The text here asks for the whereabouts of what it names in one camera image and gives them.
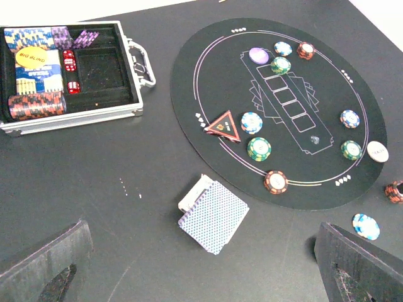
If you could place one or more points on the red triangular all-in marker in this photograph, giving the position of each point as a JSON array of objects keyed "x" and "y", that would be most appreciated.
[{"x": 224, "y": 127}]

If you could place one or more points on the purple chip roll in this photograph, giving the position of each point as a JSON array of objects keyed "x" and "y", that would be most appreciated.
[{"x": 62, "y": 38}]

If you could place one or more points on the white card deck box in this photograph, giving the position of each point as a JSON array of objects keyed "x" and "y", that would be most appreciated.
[{"x": 195, "y": 193}]

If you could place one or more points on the blue white chip top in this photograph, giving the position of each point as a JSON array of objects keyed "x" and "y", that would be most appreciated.
[{"x": 283, "y": 49}]

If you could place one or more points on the orange black chip roll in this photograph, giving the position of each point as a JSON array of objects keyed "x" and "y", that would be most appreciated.
[{"x": 33, "y": 106}]

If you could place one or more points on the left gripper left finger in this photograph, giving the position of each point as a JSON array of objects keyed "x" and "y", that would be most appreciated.
[{"x": 54, "y": 269}]

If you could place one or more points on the round black poker mat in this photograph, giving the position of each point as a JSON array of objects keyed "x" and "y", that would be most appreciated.
[{"x": 300, "y": 111}]

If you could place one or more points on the white dealer button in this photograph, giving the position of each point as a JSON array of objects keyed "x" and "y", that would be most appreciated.
[{"x": 377, "y": 151}]

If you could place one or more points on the yellow big blind button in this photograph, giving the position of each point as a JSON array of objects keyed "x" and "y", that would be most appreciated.
[{"x": 31, "y": 57}]

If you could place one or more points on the blue backed card deck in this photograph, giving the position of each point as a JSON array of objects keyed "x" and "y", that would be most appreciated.
[{"x": 214, "y": 217}]

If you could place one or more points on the blue white chip stack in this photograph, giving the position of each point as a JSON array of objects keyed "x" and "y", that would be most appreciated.
[{"x": 365, "y": 226}]

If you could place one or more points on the brown poker chip stack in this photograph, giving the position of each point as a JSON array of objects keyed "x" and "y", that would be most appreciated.
[{"x": 394, "y": 192}]

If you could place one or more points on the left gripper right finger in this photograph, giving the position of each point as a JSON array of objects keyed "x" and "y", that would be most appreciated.
[{"x": 353, "y": 269}]

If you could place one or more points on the open aluminium poker case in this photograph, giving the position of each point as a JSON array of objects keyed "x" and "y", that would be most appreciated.
[{"x": 111, "y": 69}]

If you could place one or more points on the green chip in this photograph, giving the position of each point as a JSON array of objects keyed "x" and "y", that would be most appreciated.
[
  {"x": 351, "y": 150},
  {"x": 259, "y": 149},
  {"x": 280, "y": 65}
]

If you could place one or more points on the red dice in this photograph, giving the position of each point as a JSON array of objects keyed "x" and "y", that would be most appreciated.
[{"x": 69, "y": 60}]

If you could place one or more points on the purple small blind button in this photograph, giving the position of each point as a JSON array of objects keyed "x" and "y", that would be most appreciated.
[{"x": 259, "y": 55}]

